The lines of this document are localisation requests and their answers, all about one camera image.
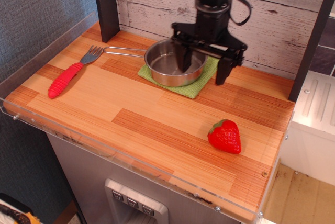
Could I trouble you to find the clear acrylic table guard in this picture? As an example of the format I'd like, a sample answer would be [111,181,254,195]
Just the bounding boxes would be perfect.
[5,24,294,220]

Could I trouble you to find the black orange object bottom left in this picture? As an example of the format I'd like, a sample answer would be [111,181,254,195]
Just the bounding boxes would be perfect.
[1,193,41,223]

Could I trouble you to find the fork with red handle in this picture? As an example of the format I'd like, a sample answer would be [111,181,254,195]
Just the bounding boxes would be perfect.
[48,46,103,98]

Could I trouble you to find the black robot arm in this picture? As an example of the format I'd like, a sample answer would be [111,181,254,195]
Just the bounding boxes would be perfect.
[172,0,251,85]

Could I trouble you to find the white toy sink unit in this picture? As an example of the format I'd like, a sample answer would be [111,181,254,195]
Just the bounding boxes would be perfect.
[280,71,334,185]

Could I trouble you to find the red toy strawberry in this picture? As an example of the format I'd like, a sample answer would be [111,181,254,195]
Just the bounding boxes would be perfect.
[207,119,241,154]

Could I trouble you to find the dark right frame post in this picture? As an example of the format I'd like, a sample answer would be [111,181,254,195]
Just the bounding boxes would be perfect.
[288,0,334,102]

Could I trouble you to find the dark left frame post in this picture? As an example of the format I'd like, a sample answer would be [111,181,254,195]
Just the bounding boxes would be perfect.
[96,0,120,42]

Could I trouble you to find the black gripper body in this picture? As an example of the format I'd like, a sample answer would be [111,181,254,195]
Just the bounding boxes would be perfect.
[172,4,247,66]

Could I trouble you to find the silver toy fridge cabinet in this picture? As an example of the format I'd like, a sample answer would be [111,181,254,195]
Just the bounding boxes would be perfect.
[48,134,258,223]

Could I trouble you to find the fridge dispenser button panel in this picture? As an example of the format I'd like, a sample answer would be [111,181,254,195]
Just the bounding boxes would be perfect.
[104,179,169,223]

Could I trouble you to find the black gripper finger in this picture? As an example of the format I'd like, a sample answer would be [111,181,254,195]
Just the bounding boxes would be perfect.
[216,57,233,85]
[178,45,193,73]

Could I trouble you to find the dark frame post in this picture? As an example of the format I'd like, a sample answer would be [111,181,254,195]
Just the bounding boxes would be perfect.
[288,0,334,102]
[96,0,120,42]

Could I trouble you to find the steel pot with wire handle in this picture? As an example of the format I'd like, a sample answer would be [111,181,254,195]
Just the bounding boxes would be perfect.
[103,39,208,87]

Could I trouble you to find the green folded towel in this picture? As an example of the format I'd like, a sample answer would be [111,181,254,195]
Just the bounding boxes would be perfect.
[138,57,219,99]

